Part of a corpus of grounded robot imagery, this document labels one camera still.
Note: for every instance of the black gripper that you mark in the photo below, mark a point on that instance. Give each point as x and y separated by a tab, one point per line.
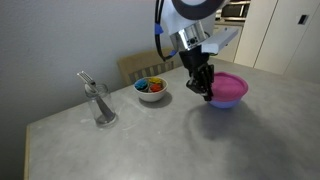
196	59

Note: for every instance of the pink round plastic plate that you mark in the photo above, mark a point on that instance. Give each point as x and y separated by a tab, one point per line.
230	86

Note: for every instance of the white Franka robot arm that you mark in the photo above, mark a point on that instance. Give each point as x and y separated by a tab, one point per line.
190	20

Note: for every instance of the blue plastic bowl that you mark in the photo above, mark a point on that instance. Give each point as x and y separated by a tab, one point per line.
225	104

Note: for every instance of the white ceramic bowl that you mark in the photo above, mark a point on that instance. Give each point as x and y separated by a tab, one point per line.
151	96

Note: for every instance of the cream kitchen base cabinet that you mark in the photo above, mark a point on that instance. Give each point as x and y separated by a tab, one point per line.
230	50

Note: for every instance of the red toy piece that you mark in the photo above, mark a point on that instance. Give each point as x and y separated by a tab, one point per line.
155	88

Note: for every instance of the yellow toy piece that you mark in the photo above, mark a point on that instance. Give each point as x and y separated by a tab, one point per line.
155	81

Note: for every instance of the blue toy piece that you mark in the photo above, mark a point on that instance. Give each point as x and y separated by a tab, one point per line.
141	84

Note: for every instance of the light wooden slatted chair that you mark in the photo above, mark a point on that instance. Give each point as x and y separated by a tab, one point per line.
143	61

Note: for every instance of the silver microwave oven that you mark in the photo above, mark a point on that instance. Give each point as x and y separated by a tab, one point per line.
236	10

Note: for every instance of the tall white cabinet doors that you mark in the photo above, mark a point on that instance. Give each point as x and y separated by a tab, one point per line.
280	40

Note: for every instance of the clear glass jar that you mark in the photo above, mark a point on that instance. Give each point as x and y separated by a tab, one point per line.
106	115

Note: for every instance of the clear glass with utensils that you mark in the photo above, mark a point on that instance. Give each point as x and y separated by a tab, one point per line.
85	77

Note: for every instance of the black door panel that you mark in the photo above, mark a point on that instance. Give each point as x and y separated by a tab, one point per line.
303	19

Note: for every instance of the grey wrist camera bar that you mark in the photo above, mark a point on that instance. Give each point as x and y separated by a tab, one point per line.
220	40

